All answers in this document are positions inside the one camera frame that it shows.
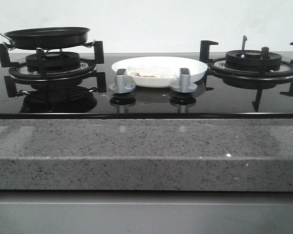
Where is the white round plate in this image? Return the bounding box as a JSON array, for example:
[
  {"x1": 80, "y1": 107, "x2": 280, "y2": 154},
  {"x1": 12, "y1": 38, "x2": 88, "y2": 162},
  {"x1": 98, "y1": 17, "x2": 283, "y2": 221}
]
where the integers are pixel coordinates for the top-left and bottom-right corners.
[{"x1": 112, "y1": 56, "x2": 208, "y2": 88}]

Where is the fried egg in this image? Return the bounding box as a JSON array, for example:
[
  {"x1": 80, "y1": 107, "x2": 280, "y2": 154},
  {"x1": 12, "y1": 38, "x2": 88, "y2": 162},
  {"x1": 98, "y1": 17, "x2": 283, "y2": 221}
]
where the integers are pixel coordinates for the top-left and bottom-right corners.
[{"x1": 127, "y1": 65, "x2": 177, "y2": 78}]

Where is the black frying pan mint handle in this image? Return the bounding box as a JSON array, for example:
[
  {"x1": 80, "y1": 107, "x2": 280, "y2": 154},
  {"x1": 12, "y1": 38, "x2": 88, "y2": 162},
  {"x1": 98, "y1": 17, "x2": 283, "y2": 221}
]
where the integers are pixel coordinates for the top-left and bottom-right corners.
[{"x1": 2, "y1": 27, "x2": 90, "y2": 50}]

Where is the left silver stove knob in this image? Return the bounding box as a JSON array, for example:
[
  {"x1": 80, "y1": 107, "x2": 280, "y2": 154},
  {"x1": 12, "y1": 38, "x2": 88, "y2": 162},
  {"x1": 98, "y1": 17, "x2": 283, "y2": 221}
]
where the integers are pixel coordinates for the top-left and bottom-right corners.
[{"x1": 109, "y1": 69, "x2": 136, "y2": 94}]

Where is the silver stove knob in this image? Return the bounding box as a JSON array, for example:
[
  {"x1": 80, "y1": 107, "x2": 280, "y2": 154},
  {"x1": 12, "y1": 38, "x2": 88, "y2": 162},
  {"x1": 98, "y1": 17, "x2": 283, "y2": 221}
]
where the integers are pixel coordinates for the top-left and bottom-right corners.
[
  {"x1": 170, "y1": 68, "x2": 198, "y2": 93},
  {"x1": 109, "y1": 69, "x2": 136, "y2": 94}
]

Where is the right silver stove knob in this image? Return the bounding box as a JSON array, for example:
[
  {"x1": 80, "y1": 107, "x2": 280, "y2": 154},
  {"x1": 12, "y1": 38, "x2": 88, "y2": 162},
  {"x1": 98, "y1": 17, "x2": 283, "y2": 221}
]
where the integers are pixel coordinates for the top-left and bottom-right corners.
[{"x1": 170, "y1": 68, "x2": 198, "y2": 93}]

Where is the black glass gas hob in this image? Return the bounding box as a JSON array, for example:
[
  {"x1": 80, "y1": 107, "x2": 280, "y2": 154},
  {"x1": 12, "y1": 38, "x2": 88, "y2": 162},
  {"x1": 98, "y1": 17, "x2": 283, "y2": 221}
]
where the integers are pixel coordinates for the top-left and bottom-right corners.
[{"x1": 0, "y1": 54, "x2": 293, "y2": 119}]

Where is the right black burner pan support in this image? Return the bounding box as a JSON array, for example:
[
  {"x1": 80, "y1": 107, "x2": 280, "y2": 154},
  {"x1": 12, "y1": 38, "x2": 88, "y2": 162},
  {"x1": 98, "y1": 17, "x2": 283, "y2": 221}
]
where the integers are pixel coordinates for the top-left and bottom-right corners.
[{"x1": 199, "y1": 36, "x2": 293, "y2": 114}]

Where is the black burner pan support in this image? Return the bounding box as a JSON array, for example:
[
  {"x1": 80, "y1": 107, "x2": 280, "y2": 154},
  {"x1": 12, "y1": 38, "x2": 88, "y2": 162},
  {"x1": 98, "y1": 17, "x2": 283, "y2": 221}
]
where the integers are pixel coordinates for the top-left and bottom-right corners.
[
  {"x1": 0, "y1": 41, "x2": 106, "y2": 98},
  {"x1": 199, "y1": 36, "x2": 293, "y2": 114}
]

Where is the left black burner pan support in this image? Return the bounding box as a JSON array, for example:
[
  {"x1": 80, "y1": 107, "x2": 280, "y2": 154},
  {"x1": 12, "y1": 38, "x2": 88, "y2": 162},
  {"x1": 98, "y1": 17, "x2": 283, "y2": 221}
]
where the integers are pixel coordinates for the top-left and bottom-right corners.
[{"x1": 0, "y1": 41, "x2": 106, "y2": 98}]

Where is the grey cabinet front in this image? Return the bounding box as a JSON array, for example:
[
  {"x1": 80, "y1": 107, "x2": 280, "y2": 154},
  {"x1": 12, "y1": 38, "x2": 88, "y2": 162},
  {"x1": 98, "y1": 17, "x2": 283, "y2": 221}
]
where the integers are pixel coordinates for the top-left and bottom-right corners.
[{"x1": 0, "y1": 192, "x2": 293, "y2": 234}]

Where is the wire pan reducer ring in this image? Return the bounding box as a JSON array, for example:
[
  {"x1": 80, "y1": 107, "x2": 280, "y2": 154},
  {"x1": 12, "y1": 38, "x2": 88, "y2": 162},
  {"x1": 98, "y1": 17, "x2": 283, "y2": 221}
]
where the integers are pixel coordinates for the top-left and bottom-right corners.
[{"x1": 2, "y1": 39, "x2": 96, "y2": 54}]

